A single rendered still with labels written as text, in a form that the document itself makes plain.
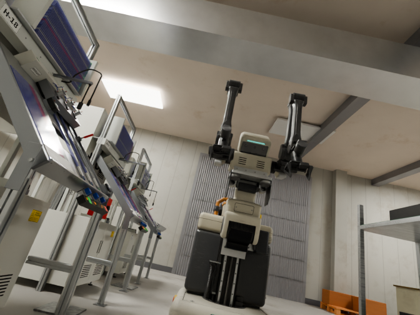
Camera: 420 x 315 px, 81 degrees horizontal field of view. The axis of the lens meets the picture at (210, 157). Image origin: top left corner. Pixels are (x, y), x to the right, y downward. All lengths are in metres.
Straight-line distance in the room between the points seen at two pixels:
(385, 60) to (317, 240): 4.82
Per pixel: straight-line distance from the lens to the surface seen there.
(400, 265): 8.20
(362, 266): 2.08
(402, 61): 3.49
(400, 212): 2.03
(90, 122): 2.84
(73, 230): 2.54
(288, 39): 3.03
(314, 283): 7.00
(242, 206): 1.59
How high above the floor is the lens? 0.52
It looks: 21 degrees up
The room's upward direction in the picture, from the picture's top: 13 degrees clockwise
